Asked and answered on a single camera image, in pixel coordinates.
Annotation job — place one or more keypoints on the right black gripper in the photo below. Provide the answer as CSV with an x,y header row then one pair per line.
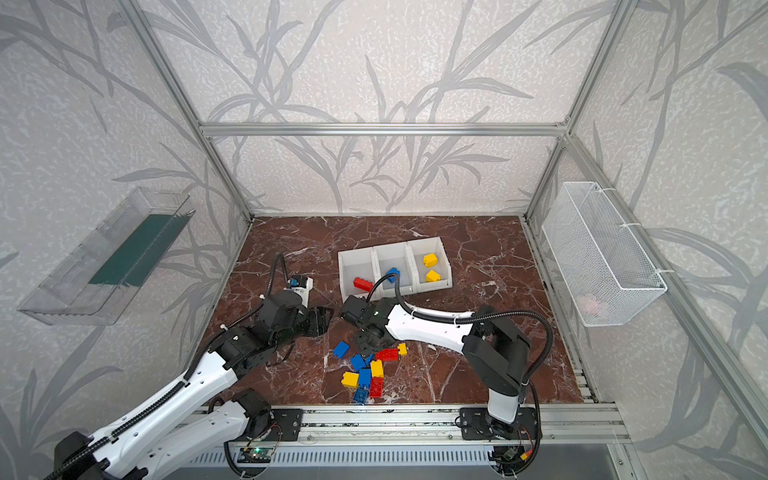
x,y
363,318

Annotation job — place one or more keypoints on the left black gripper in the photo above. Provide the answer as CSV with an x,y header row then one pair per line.
x,y
309,321

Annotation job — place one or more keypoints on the blue lego brick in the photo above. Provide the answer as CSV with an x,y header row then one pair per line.
x,y
364,378
341,349
358,363
392,275
360,396

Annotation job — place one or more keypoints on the red lego brick long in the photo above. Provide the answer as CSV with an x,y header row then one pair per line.
x,y
362,284

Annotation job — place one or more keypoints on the blue lego brick top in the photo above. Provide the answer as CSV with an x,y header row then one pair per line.
x,y
392,275

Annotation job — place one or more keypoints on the yellow lego brick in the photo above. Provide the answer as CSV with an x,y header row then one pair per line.
x,y
350,380
377,370
430,260
432,276

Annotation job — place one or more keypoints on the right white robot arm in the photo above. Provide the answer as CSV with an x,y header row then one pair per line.
x,y
504,349

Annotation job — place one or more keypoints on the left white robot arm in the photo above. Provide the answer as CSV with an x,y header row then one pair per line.
x,y
134,445

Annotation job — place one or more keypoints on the red eight-stud lego brick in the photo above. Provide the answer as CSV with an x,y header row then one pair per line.
x,y
387,355

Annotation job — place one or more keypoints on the red lego brick bottom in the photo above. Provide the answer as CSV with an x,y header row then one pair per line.
x,y
376,387

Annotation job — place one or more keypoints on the middle white bin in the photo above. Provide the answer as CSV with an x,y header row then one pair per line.
x,y
395,258

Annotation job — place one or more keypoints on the blue lego brick bottom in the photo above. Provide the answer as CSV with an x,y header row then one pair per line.
x,y
360,396

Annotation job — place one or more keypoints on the right white bin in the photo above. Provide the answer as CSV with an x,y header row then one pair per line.
x,y
432,267

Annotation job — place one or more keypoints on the green circuit board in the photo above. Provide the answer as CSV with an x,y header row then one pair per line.
x,y
255,455

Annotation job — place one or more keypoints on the pink object in basket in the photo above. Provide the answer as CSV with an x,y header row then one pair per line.
x,y
590,306

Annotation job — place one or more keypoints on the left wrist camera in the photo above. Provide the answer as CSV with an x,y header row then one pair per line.
x,y
301,285

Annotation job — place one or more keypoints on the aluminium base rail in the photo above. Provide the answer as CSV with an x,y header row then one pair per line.
x,y
379,425

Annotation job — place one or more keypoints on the clear plastic wall tray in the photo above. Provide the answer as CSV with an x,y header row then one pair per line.
x,y
98,280

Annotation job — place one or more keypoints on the white wire mesh basket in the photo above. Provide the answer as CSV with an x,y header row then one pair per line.
x,y
598,253

